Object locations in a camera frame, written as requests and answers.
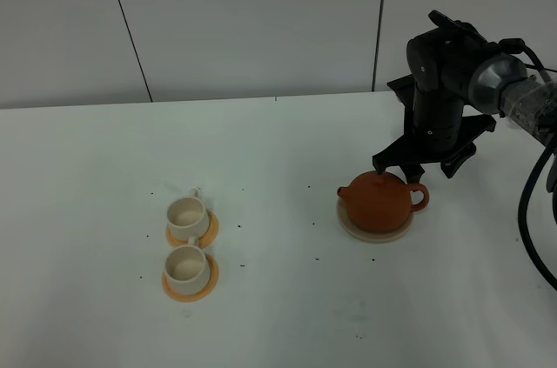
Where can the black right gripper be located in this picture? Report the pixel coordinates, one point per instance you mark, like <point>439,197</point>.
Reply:
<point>443,63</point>

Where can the brown clay teapot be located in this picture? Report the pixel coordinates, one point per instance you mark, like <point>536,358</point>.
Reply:
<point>382,203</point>

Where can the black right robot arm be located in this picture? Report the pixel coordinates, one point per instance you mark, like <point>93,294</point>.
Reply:
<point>516,86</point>

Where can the beige round teapot coaster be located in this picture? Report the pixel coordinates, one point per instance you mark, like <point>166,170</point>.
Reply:
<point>369,237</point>

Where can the far orange saucer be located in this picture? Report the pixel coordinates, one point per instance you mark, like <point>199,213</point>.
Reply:
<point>203,241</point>

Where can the orange saucer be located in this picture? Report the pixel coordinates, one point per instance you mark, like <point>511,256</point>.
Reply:
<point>203,241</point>
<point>212,282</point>

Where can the near orange saucer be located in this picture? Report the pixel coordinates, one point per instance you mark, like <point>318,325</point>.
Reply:
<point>212,282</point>

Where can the far white teacup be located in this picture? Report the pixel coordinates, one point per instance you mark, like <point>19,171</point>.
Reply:
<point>188,217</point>

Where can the white teacup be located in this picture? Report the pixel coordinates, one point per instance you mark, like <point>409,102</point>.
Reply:
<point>186,269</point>
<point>188,217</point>

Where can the near white teacup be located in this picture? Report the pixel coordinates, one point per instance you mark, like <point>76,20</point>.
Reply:
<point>186,269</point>

